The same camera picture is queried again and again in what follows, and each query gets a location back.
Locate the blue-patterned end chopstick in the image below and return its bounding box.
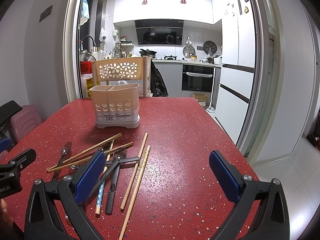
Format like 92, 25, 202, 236
95, 140, 114, 216

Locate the small black-handled spoon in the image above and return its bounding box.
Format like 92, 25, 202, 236
51, 141, 72, 181

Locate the plain wooden chopstick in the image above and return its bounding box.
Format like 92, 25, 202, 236
120, 133, 148, 211

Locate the carved wooden chopstick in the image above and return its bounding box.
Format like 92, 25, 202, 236
119, 145, 151, 240

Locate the bamboo chopstick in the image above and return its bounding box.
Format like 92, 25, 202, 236
47, 142, 134, 173
62, 133, 121, 164

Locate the black kitchen faucet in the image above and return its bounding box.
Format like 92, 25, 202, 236
80, 35, 97, 53

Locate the person's left hand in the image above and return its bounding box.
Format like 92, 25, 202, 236
0, 199, 13, 228

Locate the pink plastic stool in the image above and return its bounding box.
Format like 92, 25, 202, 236
9, 105, 42, 143

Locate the beige utensil holder caddy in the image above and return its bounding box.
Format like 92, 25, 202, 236
89, 83, 140, 128

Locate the red plastic basket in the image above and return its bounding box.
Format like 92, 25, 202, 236
80, 61, 95, 75

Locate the white refrigerator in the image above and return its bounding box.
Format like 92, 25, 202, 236
215, 0, 256, 143

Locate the beige flower-pattern storage cart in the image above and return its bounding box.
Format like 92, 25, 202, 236
91, 56, 152, 97

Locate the cardboard box on floor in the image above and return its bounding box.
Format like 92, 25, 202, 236
192, 93, 208, 108

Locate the black wok on stove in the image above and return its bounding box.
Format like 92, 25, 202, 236
139, 49, 157, 58

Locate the black built-in oven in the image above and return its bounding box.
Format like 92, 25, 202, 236
182, 64, 214, 92

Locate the black range hood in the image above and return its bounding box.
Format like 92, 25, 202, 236
135, 19, 184, 45

